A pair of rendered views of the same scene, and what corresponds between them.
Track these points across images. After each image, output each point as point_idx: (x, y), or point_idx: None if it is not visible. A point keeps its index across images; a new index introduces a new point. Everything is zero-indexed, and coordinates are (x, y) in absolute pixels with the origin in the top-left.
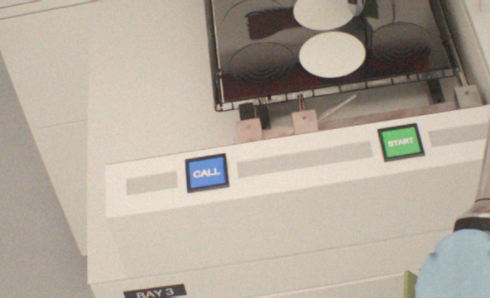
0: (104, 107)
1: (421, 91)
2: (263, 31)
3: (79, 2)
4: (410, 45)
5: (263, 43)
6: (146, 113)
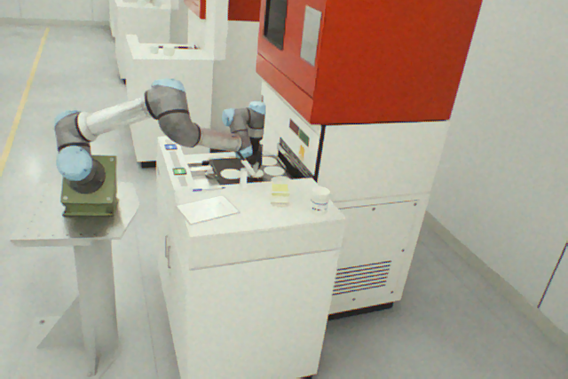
0: (221, 154)
1: None
2: (240, 163)
3: (266, 147)
4: None
5: (235, 163)
6: None
